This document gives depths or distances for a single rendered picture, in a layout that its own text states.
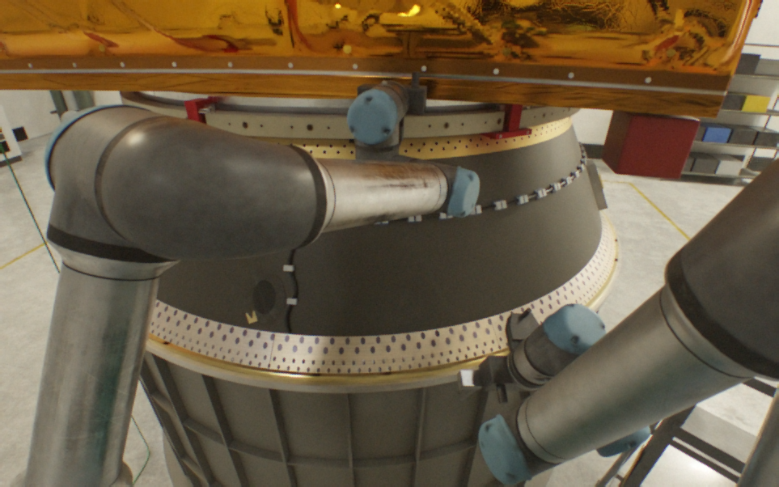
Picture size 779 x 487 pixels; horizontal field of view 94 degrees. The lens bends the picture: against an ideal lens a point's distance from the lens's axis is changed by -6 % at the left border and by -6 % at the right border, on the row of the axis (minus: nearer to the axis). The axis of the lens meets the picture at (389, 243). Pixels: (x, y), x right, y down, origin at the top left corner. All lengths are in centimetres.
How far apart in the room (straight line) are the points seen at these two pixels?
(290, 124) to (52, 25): 66
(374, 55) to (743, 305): 82
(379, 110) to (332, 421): 83
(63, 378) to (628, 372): 48
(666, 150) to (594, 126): 581
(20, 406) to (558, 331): 298
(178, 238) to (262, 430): 100
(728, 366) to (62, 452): 54
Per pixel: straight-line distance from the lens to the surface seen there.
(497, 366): 71
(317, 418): 114
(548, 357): 61
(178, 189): 30
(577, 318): 59
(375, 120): 61
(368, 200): 40
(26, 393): 322
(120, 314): 43
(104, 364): 45
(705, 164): 714
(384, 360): 96
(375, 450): 125
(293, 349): 98
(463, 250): 99
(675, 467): 262
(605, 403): 37
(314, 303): 96
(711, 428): 104
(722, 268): 27
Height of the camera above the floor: 189
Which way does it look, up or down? 30 degrees down
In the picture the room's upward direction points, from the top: 1 degrees clockwise
